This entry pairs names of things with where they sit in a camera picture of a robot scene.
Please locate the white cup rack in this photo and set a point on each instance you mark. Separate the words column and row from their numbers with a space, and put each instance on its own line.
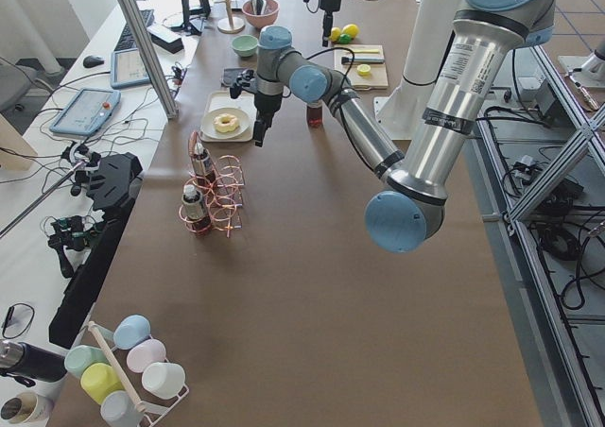
column 154, row 409

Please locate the yellow donut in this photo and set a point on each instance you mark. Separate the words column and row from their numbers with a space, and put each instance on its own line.
column 225, row 123

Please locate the beige bunny tray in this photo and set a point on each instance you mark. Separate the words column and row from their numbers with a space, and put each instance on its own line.
column 222, row 99

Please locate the tea bottle front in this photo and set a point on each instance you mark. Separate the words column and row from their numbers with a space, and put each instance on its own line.
column 196, row 216

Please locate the green cup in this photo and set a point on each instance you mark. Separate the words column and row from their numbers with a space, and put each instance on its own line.
column 80, row 357

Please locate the green lime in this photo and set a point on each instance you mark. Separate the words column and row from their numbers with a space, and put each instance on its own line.
column 344, row 39

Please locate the teach pendant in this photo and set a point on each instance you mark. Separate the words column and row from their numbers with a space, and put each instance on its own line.
column 87, row 112
column 127, row 69

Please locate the white plate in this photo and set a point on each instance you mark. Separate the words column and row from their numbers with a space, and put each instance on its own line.
column 208, row 129

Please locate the yellow cup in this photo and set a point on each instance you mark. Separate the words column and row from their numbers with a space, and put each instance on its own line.
column 99, row 380

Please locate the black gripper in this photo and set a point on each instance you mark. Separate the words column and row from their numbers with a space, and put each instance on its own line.
column 326, row 5
column 267, row 104

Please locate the wooden cutting board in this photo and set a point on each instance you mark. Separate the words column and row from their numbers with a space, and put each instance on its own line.
column 378, row 78

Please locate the yellow plastic knife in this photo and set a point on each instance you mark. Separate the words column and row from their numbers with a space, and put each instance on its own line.
column 364, row 50

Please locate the pink cup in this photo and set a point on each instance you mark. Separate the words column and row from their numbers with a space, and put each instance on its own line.
column 144, row 354

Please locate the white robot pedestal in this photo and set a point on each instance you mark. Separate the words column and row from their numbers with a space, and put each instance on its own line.
column 400, row 113

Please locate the half lemon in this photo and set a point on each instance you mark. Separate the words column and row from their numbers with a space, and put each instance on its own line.
column 364, row 70

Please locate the wooden stand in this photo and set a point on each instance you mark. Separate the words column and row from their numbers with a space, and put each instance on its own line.
column 231, row 24

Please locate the metal ice scoop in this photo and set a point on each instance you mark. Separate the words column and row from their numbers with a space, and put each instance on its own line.
column 259, row 7

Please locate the yellow lemon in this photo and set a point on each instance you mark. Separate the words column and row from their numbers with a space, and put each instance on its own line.
column 336, row 31
column 351, row 30

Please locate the aluminium frame post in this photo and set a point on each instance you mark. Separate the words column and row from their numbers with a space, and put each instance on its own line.
column 155, row 72

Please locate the yellow lemon near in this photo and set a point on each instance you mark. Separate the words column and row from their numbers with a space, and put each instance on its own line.
column 336, row 31

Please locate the blue cup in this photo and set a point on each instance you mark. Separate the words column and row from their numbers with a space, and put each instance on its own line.
column 131, row 331

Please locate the pink ice bowl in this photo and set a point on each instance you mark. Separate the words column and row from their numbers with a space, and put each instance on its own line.
column 265, row 16

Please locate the green bowl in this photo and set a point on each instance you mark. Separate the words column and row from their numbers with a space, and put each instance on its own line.
column 244, row 46

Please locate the copper wire bottle rack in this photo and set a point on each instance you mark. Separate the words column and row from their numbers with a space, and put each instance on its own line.
column 224, row 196

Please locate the black computer mouse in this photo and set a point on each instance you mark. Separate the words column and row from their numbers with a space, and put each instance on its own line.
column 92, row 61

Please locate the yellow lemon far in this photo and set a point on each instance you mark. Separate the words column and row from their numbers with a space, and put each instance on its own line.
column 351, row 30

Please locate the teach pendant far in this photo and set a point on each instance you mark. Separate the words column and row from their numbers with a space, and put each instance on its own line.
column 127, row 69

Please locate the white cup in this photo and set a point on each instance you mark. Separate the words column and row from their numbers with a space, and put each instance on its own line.
column 164, row 380

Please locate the teach pendant near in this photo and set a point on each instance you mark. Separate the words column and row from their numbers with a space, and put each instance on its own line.
column 87, row 112

